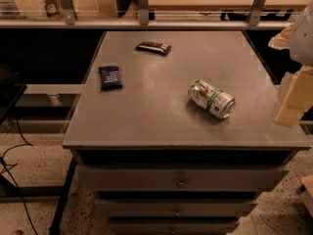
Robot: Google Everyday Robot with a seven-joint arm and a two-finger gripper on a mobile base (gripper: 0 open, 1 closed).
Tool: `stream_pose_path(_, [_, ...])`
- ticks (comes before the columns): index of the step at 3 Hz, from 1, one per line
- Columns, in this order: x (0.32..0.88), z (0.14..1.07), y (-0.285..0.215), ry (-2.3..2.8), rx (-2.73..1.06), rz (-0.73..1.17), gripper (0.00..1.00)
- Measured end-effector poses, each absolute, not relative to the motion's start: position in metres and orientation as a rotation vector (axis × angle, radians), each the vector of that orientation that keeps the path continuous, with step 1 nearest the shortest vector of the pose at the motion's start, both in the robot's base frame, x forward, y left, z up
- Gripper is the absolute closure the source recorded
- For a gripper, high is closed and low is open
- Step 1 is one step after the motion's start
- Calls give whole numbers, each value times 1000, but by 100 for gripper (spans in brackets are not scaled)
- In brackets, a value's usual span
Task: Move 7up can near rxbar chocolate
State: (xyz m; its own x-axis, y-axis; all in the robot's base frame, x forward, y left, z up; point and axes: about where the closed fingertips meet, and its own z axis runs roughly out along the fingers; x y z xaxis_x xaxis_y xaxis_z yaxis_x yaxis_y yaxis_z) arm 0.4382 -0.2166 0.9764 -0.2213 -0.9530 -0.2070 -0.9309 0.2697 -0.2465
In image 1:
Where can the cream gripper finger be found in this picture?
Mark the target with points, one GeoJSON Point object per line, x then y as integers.
{"type": "Point", "coordinates": [295, 97]}

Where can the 7up soda can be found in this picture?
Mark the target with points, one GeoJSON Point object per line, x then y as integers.
{"type": "Point", "coordinates": [212, 99]}

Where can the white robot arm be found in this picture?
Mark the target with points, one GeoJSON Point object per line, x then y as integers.
{"type": "Point", "coordinates": [301, 38]}

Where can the black chocolate rxbar wrapper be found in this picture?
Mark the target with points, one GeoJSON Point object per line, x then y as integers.
{"type": "Point", "coordinates": [154, 47]}

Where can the dark blue rxbar wrapper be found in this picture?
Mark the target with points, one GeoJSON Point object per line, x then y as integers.
{"type": "Point", "coordinates": [110, 78]}

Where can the grey drawer cabinet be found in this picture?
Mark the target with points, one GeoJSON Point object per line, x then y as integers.
{"type": "Point", "coordinates": [152, 122]}

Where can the middle drawer with knob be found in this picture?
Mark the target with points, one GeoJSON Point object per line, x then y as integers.
{"type": "Point", "coordinates": [175, 208]}

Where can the drawer with knob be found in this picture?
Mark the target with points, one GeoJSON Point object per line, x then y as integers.
{"type": "Point", "coordinates": [211, 179]}
{"type": "Point", "coordinates": [175, 208]}
{"type": "Point", "coordinates": [172, 227]}

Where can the top drawer with knob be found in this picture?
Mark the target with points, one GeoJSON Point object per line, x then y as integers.
{"type": "Point", "coordinates": [211, 179]}

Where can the bottom drawer with knob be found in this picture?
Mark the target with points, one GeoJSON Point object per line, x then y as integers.
{"type": "Point", "coordinates": [172, 227]}

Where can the black table at left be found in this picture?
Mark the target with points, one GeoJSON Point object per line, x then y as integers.
{"type": "Point", "coordinates": [11, 89]}

